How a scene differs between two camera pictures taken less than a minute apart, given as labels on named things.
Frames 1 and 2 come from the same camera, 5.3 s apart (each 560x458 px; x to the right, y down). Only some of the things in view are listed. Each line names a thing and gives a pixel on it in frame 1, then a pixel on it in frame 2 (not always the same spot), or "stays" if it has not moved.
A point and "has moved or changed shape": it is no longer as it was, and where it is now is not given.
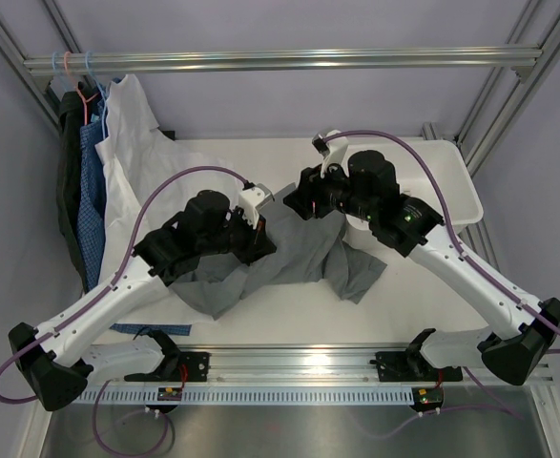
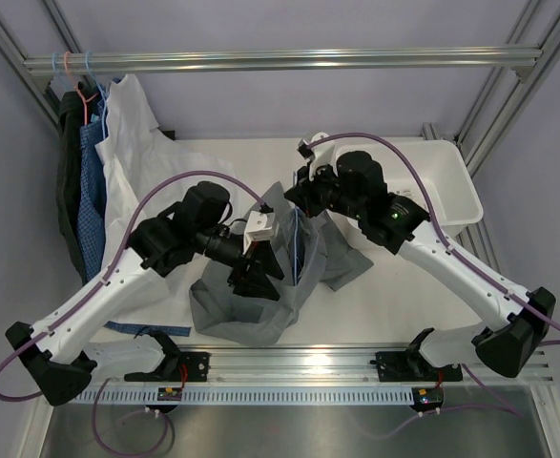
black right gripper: (311, 188) stays
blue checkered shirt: (92, 200) stays
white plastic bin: (445, 163) stays
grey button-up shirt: (308, 249) has moved or changed shape
